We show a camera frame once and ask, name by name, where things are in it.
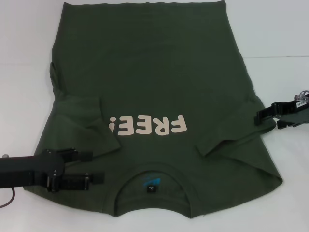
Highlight dark green FREE t-shirt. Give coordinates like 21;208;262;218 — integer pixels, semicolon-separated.
23;1;309;217

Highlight dark left gripper cable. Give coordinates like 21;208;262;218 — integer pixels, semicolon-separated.
0;188;16;208

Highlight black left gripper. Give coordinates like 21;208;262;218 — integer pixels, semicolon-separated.
0;148;105;193

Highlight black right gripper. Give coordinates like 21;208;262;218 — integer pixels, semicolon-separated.
254;101;309;130

